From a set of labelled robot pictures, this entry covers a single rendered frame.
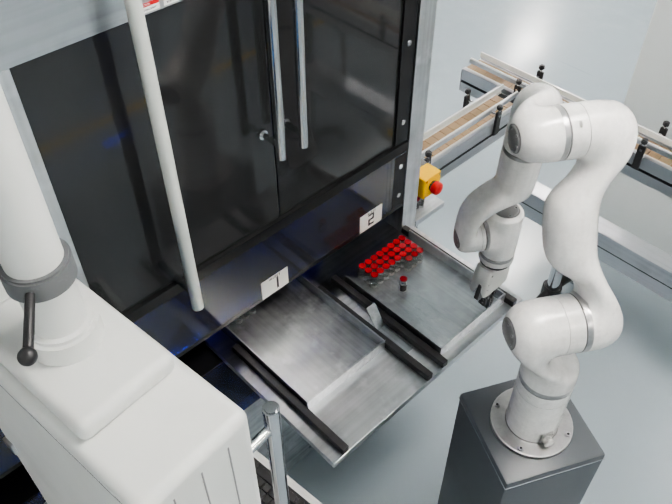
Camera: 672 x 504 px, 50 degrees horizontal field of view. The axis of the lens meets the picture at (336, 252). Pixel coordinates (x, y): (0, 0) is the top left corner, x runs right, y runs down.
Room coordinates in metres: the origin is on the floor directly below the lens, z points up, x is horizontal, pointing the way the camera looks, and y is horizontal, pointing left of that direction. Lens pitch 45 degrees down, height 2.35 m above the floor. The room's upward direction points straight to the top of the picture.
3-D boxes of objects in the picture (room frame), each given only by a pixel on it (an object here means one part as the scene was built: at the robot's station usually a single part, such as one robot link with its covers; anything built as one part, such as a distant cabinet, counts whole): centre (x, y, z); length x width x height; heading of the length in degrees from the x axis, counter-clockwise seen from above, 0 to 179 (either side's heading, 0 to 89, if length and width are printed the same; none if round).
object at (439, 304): (1.30, -0.24, 0.90); 0.34 x 0.26 x 0.04; 44
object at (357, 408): (1.21, -0.08, 0.87); 0.70 x 0.48 x 0.02; 134
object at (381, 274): (1.38, -0.16, 0.90); 0.18 x 0.02 x 0.05; 134
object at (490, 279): (1.24, -0.39, 1.03); 0.10 x 0.07 x 0.11; 134
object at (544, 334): (0.90, -0.42, 1.16); 0.19 x 0.12 x 0.24; 101
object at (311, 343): (1.14, 0.09, 0.90); 0.34 x 0.26 x 0.04; 44
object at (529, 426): (0.91, -0.45, 0.95); 0.19 x 0.19 x 0.18
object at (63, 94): (1.08, 0.30, 1.51); 0.47 x 0.01 x 0.59; 134
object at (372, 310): (1.15, -0.13, 0.91); 0.14 x 0.03 x 0.06; 43
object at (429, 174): (1.64, -0.26, 1.00); 0.08 x 0.07 x 0.07; 44
